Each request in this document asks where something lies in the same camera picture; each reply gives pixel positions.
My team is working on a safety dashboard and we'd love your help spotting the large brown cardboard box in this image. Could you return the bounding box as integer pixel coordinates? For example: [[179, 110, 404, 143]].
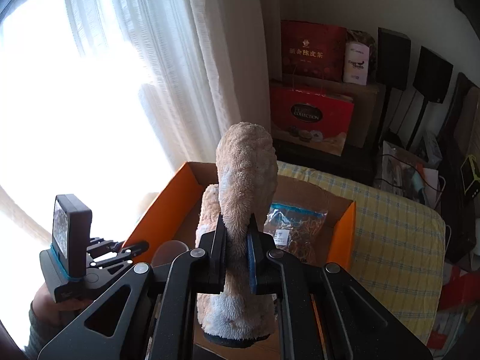
[[283, 75, 381, 148]]

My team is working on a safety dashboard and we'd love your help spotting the orange cardboard box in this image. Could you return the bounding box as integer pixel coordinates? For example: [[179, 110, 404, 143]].
[[124, 162, 356, 269]]

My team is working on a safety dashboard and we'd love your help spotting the yellow plaid bed cover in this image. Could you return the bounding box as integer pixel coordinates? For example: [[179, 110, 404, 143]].
[[278, 162, 446, 342]]

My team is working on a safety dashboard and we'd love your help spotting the right black speaker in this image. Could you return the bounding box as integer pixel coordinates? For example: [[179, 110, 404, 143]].
[[407, 46, 453, 150]]

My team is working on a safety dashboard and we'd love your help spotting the fluffy beige slipper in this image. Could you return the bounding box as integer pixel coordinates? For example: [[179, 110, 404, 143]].
[[195, 184, 221, 247], [197, 122, 278, 349]]

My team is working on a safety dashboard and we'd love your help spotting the person's left hand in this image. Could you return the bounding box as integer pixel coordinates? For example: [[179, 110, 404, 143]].
[[32, 283, 93, 327]]

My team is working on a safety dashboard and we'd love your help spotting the brown cushioned headboard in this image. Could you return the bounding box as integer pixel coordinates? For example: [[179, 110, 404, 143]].
[[437, 72, 479, 185]]

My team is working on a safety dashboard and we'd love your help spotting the green and black clock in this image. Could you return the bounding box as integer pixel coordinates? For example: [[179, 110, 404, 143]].
[[460, 154, 480, 199]]

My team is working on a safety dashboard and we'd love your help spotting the red chocolate gift box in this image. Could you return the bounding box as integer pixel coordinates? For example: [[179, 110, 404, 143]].
[[269, 81, 354, 156]]

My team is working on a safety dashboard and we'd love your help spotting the red tea gift box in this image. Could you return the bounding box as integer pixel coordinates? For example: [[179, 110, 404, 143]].
[[281, 20, 347, 82]]

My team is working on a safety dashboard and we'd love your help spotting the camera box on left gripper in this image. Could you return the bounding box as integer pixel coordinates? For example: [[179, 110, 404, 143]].
[[51, 194, 92, 281]]

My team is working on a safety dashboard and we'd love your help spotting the white sheer curtain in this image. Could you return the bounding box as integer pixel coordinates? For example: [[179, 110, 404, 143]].
[[0, 0, 271, 241]]

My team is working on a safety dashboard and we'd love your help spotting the translucent plastic measuring cup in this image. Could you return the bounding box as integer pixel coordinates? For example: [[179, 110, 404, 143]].
[[151, 240, 189, 267]]

